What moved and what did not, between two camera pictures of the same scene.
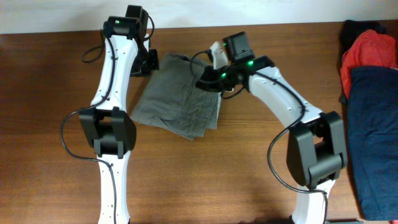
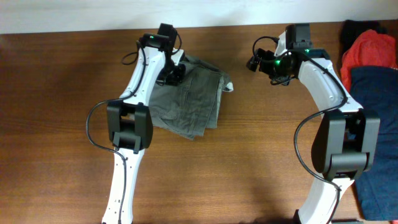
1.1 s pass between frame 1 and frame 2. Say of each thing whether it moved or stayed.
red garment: stayed
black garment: stayed
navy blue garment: stayed
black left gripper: moved
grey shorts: stayed
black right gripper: moved
